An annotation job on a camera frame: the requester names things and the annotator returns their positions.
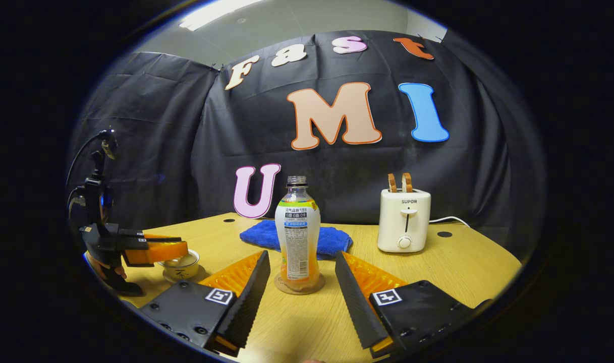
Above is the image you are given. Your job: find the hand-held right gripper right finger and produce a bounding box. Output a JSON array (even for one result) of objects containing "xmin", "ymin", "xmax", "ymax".
[{"xmin": 334, "ymin": 251, "xmax": 491, "ymax": 359}]

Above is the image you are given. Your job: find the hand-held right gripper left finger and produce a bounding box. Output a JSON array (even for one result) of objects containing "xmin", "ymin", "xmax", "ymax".
[{"xmin": 138, "ymin": 250, "xmax": 271, "ymax": 356}]

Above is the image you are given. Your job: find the round brown coaster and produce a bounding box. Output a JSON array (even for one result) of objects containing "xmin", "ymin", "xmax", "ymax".
[{"xmin": 274, "ymin": 272, "xmax": 326, "ymax": 295}]

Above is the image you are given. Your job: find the clear plastic water bottle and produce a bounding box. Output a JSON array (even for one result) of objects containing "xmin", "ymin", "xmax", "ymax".
[{"xmin": 275, "ymin": 176, "xmax": 321, "ymax": 292}]

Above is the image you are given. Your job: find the cream teacup saucer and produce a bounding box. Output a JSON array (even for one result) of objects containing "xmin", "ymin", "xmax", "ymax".
[{"xmin": 161, "ymin": 265, "xmax": 207, "ymax": 284}]

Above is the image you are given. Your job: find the blue towel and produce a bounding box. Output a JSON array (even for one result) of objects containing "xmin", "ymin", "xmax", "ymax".
[{"xmin": 240, "ymin": 220, "xmax": 353, "ymax": 261}]

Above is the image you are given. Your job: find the white toaster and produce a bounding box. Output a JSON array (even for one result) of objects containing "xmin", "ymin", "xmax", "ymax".
[{"xmin": 377, "ymin": 188, "xmax": 431, "ymax": 253}]

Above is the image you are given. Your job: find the black backdrop cloth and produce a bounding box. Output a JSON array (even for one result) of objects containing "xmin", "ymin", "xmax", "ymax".
[{"xmin": 67, "ymin": 29, "xmax": 547, "ymax": 253}]

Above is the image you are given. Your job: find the white toaster cable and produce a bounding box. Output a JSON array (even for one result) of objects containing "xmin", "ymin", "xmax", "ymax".
[{"xmin": 429, "ymin": 216, "xmax": 472, "ymax": 228}]

